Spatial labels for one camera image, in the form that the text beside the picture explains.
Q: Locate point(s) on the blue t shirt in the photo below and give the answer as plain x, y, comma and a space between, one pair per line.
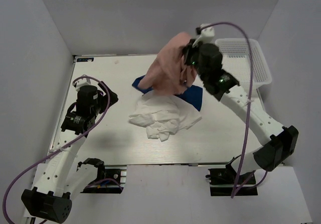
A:
193, 95

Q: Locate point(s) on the blue table label sticker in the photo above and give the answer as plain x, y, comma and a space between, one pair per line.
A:
84, 59

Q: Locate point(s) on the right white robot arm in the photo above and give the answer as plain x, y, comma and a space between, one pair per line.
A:
277, 141

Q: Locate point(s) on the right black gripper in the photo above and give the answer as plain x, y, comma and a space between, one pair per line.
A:
188, 51

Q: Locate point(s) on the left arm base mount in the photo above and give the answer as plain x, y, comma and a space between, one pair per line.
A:
112, 182

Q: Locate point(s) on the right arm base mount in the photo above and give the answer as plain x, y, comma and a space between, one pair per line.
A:
221, 183

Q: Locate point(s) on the pink t shirt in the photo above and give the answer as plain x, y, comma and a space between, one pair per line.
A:
168, 75

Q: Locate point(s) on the white plastic basket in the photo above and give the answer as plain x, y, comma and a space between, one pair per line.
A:
239, 61

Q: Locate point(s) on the white t shirt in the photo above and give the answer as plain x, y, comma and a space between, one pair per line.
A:
162, 116

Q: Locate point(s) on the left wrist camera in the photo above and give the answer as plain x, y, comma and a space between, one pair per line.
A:
82, 81

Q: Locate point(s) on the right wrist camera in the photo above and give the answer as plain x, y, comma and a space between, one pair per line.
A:
205, 33

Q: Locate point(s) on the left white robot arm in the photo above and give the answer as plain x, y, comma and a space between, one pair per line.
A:
52, 195

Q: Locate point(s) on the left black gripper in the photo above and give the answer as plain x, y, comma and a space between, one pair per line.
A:
105, 98

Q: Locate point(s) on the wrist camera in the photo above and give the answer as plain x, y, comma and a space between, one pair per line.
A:
205, 33
82, 81

